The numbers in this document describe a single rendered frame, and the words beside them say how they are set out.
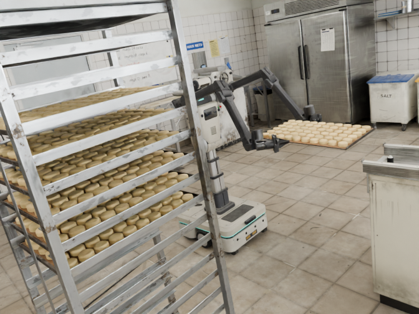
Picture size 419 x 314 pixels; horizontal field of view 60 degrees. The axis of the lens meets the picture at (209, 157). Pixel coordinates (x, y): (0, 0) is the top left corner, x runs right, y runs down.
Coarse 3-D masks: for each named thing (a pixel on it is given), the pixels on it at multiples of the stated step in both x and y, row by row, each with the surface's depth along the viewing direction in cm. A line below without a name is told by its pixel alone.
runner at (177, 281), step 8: (208, 256) 151; (200, 264) 148; (192, 272) 145; (176, 280) 139; (184, 280) 142; (168, 288) 136; (160, 296) 134; (144, 304) 129; (152, 304) 131; (136, 312) 126
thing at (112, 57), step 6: (108, 30) 155; (108, 36) 155; (108, 54) 157; (114, 54) 158; (108, 60) 159; (114, 60) 158; (114, 78) 161; (120, 78) 161; (120, 84) 161; (156, 240) 184; (162, 252) 188; (168, 282) 193; (168, 300) 197; (174, 312) 198
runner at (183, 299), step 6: (216, 270) 156; (210, 276) 153; (204, 282) 151; (192, 288) 146; (198, 288) 148; (186, 294) 144; (192, 294) 146; (180, 300) 142; (186, 300) 144; (174, 306) 139; (168, 312) 138
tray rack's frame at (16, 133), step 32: (0, 0) 85; (32, 0) 90; (64, 0) 96; (96, 0) 102; (128, 0) 110; (160, 0) 118; (0, 64) 87; (0, 96) 87; (0, 160) 109; (32, 160) 94; (0, 192) 130; (32, 192) 95; (32, 256) 121; (64, 256) 103; (32, 288) 142; (64, 288) 104
